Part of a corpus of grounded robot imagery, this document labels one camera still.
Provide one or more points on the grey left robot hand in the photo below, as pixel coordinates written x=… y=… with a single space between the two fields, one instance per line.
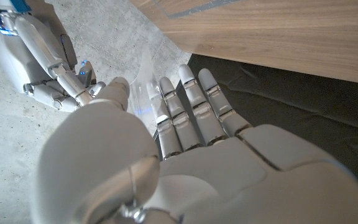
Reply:
x=213 y=177

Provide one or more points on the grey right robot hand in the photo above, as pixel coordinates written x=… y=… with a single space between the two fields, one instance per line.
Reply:
x=30 y=56

